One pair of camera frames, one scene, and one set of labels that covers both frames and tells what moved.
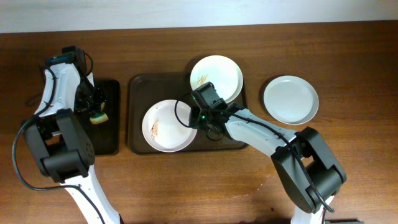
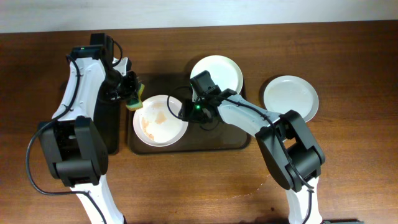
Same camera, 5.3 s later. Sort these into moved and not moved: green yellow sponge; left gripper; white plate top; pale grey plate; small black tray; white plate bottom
Moved: white plate bottom; green yellow sponge; left gripper
Not moved: pale grey plate; white plate top; small black tray
